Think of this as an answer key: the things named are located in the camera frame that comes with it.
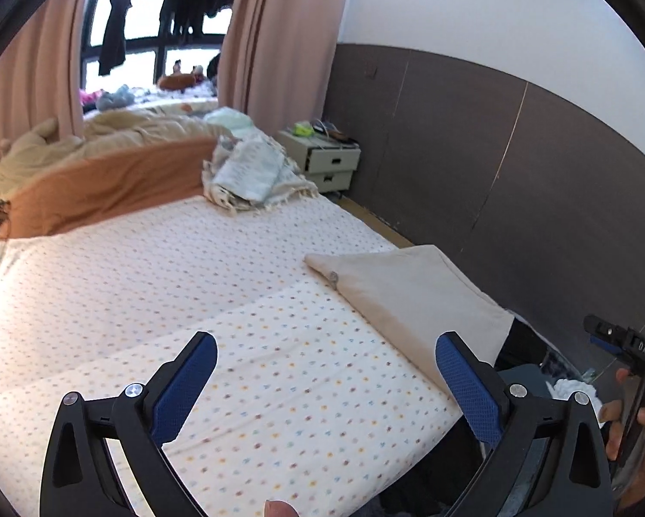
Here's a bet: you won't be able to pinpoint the pink curtain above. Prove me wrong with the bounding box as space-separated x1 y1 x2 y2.
0 0 94 168
217 0 356 138

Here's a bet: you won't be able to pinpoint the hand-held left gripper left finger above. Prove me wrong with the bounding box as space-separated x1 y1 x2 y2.
40 330 218 517

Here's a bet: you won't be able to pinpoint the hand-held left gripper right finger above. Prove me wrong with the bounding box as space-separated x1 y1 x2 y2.
434 330 615 517

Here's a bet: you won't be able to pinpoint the white nightstand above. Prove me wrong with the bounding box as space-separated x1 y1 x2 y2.
276 128 362 193

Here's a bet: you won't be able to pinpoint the white cloth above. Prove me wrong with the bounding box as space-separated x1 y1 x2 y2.
553 380 603 410

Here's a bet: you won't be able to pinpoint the mint green cloth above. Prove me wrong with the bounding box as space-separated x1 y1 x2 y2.
203 108 256 133

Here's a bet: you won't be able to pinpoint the blue plush toy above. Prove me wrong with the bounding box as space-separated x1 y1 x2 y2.
95 85 136 111

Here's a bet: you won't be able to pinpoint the black framed window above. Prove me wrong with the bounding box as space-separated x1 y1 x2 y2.
78 0 232 98

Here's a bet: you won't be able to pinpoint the tan blanket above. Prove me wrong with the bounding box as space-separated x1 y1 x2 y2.
0 110 234 200

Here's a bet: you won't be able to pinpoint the beige jacket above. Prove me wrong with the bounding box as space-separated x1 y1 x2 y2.
304 245 516 383

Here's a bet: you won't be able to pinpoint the pale fringed cloth pile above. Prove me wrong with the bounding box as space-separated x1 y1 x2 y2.
201 132 319 219

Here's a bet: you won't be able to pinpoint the long black hanging garment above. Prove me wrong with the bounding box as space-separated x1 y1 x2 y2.
97 0 132 77

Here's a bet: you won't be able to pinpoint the bed with dotted sheet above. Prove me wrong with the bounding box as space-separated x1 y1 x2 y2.
0 191 466 517

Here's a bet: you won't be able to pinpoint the tangled charger cables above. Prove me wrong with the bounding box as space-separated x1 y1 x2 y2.
310 118 356 146

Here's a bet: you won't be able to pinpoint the orange blanket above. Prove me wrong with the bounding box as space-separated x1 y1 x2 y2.
0 137 221 251

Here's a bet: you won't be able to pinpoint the brown plush toy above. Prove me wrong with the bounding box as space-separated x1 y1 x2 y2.
157 59 208 92

